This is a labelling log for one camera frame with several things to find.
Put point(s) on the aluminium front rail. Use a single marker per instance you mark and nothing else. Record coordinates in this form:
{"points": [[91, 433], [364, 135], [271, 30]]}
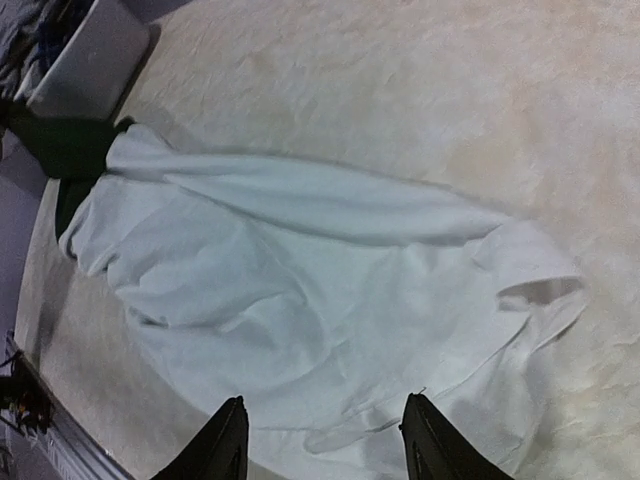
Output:
{"points": [[67, 446]]}

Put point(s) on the grey garment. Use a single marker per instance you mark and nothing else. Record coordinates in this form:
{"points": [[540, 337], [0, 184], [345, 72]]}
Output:
{"points": [[33, 35]]}

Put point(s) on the white plastic laundry basket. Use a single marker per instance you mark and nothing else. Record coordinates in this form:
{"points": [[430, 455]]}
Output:
{"points": [[89, 77]]}

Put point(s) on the white and green raglan shirt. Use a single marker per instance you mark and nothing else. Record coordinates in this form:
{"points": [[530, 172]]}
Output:
{"points": [[319, 293]]}

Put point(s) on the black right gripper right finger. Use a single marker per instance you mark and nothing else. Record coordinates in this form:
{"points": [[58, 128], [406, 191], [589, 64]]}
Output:
{"points": [[436, 450]]}

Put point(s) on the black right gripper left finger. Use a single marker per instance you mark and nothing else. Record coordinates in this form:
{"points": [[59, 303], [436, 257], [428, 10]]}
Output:
{"points": [[218, 451]]}

